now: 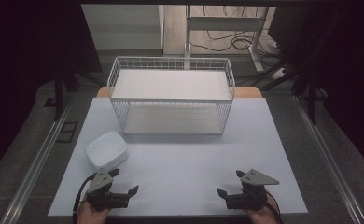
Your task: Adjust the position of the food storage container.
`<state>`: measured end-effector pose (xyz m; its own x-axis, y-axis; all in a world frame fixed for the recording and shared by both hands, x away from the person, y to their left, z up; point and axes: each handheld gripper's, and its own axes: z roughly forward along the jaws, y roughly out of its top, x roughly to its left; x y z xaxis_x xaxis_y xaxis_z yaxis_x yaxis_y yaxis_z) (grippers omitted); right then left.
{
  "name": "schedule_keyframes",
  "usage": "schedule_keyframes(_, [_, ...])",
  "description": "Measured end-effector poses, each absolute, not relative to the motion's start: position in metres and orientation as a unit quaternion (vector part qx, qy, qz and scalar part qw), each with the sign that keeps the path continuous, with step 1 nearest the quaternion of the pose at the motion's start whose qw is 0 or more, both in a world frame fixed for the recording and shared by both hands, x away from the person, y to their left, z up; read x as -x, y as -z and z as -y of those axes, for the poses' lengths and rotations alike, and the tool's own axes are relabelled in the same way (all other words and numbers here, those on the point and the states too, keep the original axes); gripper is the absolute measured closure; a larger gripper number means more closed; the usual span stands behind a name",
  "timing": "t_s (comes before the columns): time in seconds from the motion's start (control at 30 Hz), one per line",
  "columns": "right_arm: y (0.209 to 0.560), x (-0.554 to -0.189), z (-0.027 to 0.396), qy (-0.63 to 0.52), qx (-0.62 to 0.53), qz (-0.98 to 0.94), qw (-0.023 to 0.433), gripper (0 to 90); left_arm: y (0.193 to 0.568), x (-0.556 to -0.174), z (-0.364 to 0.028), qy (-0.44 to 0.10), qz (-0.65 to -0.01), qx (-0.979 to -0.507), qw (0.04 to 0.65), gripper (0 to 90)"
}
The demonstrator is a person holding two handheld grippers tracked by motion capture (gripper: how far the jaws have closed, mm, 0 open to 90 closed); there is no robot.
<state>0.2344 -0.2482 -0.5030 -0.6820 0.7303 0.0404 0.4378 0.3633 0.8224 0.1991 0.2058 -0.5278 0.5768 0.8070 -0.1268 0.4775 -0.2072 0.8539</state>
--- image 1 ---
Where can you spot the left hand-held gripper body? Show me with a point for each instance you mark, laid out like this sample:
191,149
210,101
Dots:
100,182

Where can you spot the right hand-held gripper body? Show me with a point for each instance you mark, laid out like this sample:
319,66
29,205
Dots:
253,193

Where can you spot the white square bowl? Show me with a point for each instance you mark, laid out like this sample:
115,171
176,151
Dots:
106,151

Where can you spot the person's right hand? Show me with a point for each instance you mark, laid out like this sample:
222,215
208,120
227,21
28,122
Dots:
262,216

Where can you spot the person's left hand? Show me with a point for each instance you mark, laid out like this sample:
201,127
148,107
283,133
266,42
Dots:
90,216

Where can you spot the wooden table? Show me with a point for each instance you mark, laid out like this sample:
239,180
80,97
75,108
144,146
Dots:
248,92

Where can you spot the black tripod stand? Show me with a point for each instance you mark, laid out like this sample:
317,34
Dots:
310,93
58,93

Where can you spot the white power strip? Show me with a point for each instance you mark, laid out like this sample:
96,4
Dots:
278,73

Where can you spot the white cabinet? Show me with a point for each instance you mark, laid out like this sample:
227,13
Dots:
124,28

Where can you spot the dark curtain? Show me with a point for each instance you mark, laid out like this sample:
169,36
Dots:
21,46
357,77

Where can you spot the black floor bracket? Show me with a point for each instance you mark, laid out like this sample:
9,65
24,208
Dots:
67,132

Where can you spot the metal floor rail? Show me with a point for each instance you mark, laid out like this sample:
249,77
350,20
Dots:
37,161
329,158

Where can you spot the white desk frame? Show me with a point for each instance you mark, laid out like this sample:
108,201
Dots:
223,23

